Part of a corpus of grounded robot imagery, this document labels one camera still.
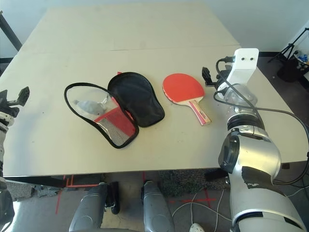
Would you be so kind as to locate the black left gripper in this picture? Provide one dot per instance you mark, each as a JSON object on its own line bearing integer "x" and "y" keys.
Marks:
{"x": 10, "y": 108}

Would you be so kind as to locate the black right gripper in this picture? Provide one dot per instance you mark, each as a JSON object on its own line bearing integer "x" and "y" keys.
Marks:
{"x": 221, "y": 78}

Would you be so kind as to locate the red black paddle case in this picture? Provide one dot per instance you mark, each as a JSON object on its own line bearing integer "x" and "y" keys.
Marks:
{"x": 135, "y": 101}

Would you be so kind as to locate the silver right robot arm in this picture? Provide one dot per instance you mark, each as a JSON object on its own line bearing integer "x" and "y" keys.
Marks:
{"x": 253, "y": 154}

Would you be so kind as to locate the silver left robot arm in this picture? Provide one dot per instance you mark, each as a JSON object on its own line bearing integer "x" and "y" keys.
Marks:
{"x": 2, "y": 145}

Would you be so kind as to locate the black bag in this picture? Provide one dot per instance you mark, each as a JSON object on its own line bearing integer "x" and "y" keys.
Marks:
{"x": 289, "y": 70}

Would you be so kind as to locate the black tripod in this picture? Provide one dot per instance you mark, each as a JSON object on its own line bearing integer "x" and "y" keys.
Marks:
{"x": 289, "y": 47}

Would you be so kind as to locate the white box with bottles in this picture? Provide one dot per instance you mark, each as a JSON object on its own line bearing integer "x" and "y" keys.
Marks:
{"x": 303, "y": 59}

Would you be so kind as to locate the grey crumpled foam piece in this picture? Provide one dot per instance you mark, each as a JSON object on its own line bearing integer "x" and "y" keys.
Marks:
{"x": 46, "y": 191}

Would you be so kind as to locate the dark speckled floor mat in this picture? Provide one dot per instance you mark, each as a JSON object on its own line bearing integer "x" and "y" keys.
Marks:
{"x": 183, "y": 181}

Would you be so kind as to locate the grey left robot leg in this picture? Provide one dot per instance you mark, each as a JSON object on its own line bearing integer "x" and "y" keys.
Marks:
{"x": 87, "y": 210}

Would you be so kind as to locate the grey robot leg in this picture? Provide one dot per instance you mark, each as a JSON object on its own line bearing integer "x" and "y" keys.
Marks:
{"x": 87, "y": 210}
{"x": 154, "y": 210}

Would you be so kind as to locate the grey right robot leg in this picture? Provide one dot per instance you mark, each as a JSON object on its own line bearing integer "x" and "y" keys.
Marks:
{"x": 154, "y": 210}

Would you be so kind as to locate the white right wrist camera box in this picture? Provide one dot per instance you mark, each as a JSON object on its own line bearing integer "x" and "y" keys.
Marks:
{"x": 243, "y": 65}

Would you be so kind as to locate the black post under table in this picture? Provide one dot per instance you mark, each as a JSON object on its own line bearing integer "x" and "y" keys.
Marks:
{"x": 113, "y": 195}

